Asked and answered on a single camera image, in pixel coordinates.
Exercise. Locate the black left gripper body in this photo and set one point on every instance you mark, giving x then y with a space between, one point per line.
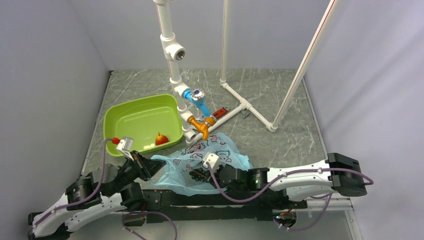
128 172

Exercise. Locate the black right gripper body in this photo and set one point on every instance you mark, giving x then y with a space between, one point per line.
244 189

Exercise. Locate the blue printed plastic bag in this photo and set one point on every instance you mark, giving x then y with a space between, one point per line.
175 175

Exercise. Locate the red orange fake pear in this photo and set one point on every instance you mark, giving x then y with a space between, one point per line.
161 139

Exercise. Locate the dark fake grape bunch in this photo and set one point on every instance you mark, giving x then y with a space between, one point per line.
201 175

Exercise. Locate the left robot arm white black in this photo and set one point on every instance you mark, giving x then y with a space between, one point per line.
80 195

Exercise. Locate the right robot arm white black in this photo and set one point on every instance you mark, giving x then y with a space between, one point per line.
335 174

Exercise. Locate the green plastic basin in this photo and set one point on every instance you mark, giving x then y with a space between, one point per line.
142 119

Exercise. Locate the orange plastic faucet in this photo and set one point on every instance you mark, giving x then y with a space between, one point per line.
203 127

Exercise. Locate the small grey clip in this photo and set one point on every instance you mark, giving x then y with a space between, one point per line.
245 114

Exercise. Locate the red grey pipe wrench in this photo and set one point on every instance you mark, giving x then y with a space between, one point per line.
221 112

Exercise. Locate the blue plastic faucet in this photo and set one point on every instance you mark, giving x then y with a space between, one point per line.
197 98

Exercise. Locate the thin white rear pipe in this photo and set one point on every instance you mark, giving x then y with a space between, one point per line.
225 41

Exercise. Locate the white vertical pipe with fittings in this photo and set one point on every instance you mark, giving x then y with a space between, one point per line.
173 53

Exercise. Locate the white slanted pipe red stripe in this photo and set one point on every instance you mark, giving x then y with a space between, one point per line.
314 45

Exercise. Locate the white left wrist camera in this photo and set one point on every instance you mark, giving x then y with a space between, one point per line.
124 145

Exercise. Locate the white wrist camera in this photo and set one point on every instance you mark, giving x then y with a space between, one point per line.
211 161
124 145

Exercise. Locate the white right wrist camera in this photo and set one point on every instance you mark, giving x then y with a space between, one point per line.
211 161

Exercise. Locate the white floor pipe frame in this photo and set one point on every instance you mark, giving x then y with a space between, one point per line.
243 105

